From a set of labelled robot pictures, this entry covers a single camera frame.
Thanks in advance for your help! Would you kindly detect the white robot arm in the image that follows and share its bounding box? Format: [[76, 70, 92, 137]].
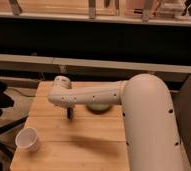
[[48, 74, 184, 171]]

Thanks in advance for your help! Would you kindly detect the green bowl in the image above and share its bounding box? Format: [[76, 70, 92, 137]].
[[87, 104, 111, 113]]

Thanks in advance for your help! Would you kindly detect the white paper cup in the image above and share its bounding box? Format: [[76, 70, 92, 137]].
[[15, 127, 40, 152]]

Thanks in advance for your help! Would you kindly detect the long wooden shelf bench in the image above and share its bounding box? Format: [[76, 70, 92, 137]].
[[0, 54, 191, 74]]

